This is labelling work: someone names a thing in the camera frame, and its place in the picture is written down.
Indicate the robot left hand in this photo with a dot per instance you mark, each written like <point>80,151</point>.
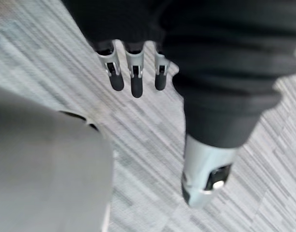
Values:
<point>222,60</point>

